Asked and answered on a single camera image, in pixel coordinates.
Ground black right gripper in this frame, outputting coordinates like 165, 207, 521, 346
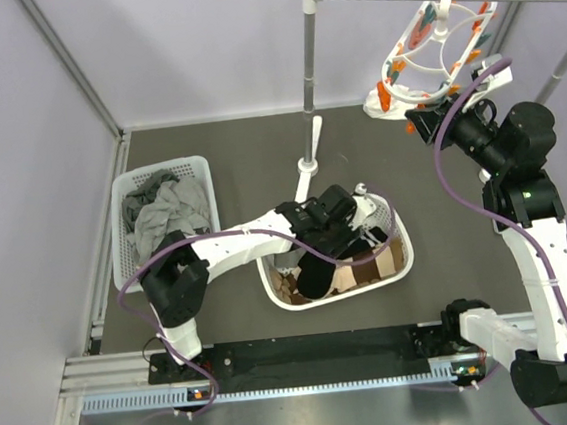
404, 82, 510, 183

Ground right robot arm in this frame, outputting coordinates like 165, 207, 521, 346
438, 100, 567, 409

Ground white rectangular laundry basket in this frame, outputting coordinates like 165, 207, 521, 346
111, 155, 221, 289

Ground white round clip hanger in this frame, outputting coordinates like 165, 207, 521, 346
376, 0, 498, 108

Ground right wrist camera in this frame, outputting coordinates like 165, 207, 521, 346
470, 53, 513, 101

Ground grey slotted cable duct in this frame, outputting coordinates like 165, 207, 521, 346
81, 362, 479, 415

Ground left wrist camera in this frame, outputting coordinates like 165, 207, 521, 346
351, 183, 378, 230

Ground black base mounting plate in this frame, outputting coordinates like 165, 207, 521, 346
144, 317, 485, 402

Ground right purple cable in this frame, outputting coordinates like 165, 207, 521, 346
424, 52, 567, 425

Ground white sock on hanger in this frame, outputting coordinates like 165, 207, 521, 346
363, 87, 416, 121

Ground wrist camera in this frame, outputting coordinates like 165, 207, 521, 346
351, 183, 378, 230
470, 53, 513, 101

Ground black sock with white stripes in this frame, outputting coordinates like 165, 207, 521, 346
296, 253, 337, 300

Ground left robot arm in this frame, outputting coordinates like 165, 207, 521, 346
137, 184, 380, 379

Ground grey clothes pile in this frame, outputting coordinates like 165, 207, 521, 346
121, 170, 212, 266

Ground white oval sock basket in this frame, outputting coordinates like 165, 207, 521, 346
256, 191, 415, 312

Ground brown beige striped socks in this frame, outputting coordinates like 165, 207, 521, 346
269, 237, 405, 307

